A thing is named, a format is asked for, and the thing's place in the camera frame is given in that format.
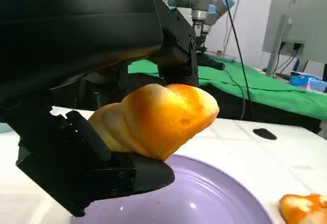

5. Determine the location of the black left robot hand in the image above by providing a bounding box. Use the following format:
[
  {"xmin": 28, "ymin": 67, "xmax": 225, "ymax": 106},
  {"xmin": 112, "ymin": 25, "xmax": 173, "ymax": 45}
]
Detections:
[{"xmin": 0, "ymin": 0, "xmax": 200, "ymax": 217}]

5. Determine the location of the orange and white bread roll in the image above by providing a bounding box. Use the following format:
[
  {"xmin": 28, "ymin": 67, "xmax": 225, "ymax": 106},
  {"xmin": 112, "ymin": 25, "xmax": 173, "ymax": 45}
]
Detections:
[
  {"xmin": 278, "ymin": 193, "xmax": 327, "ymax": 224},
  {"xmin": 88, "ymin": 83, "xmax": 220, "ymax": 162}
]

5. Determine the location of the black cloth under green cloth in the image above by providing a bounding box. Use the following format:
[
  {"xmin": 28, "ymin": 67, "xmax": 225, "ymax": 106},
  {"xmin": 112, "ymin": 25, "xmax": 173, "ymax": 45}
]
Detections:
[{"xmin": 199, "ymin": 83, "xmax": 322, "ymax": 134}]

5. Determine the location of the lilac plate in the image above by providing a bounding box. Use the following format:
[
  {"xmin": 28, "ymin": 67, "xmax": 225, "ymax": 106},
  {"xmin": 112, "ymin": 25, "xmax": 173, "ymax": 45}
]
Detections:
[{"xmin": 70, "ymin": 154, "xmax": 275, "ymax": 224}]

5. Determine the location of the grey computer monitor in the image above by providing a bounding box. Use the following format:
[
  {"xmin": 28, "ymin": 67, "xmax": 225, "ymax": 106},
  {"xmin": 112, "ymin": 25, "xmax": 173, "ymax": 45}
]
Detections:
[{"xmin": 262, "ymin": 0, "xmax": 327, "ymax": 78}]

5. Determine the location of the blue packet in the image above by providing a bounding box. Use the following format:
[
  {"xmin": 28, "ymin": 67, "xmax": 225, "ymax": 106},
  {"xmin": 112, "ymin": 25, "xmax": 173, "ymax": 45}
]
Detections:
[{"xmin": 288, "ymin": 74, "xmax": 327, "ymax": 93}]

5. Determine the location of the thin black hanging cable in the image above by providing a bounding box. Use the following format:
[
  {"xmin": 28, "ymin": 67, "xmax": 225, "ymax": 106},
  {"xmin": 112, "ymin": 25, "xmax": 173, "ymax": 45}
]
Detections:
[{"xmin": 219, "ymin": 0, "xmax": 255, "ymax": 119}]

